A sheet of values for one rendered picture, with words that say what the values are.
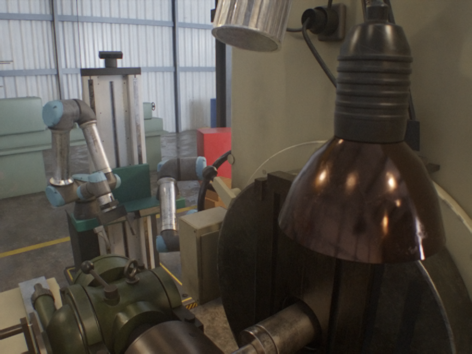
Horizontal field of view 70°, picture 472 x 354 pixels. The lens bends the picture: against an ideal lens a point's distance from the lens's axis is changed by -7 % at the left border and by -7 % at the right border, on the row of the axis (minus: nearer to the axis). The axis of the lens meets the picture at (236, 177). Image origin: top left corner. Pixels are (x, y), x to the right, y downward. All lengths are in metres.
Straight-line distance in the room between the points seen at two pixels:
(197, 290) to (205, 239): 0.16
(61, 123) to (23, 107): 4.24
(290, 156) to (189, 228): 0.39
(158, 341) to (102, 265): 0.31
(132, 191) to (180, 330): 1.63
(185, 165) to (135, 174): 0.56
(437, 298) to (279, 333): 0.26
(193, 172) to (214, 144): 3.21
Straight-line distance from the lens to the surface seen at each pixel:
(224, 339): 2.63
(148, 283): 0.85
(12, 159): 6.07
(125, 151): 2.26
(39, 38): 10.03
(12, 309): 1.97
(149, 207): 2.13
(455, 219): 0.57
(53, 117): 1.78
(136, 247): 2.48
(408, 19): 0.61
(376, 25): 0.30
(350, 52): 0.30
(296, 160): 0.72
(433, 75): 0.59
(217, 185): 0.92
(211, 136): 4.90
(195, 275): 1.03
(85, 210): 2.03
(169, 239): 1.56
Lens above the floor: 1.73
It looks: 16 degrees down
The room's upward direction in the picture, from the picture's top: straight up
